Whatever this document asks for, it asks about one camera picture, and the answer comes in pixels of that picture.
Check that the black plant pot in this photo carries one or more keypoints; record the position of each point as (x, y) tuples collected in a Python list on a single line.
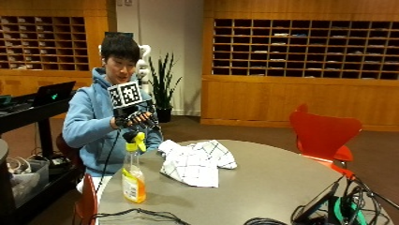
[(163, 115)]

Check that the white cube with black markers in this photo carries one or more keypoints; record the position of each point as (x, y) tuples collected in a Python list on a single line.
[(123, 94)]

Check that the green potted plant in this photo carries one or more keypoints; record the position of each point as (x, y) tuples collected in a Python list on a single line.
[(162, 84)]

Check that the the person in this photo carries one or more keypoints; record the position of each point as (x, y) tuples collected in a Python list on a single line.
[(89, 125)]

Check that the white robot figure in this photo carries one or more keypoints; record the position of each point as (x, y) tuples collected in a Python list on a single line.
[(143, 64)]

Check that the white checked cloth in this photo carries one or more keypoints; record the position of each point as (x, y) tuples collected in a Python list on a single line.
[(192, 164)]

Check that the spray bottle with orange liquid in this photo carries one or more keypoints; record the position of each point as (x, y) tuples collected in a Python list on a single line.
[(133, 178)]

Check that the dark red chair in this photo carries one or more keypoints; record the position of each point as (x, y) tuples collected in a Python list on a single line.
[(67, 151)]

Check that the black laptop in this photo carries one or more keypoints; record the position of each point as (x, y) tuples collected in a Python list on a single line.
[(53, 93)]

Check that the black cart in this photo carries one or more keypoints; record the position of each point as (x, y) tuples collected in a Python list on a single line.
[(29, 115)]

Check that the grey plastic bin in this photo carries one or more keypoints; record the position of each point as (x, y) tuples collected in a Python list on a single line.
[(30, 179)]

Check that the wide wooden pigeonhole shelf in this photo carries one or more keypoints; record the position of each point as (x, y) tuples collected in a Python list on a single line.
[(304, 48)]

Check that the black tablet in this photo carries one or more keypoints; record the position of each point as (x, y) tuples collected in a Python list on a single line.
[(317, 203)]

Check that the green stand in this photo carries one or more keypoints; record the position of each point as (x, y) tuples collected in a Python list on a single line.
[(348, 214)]

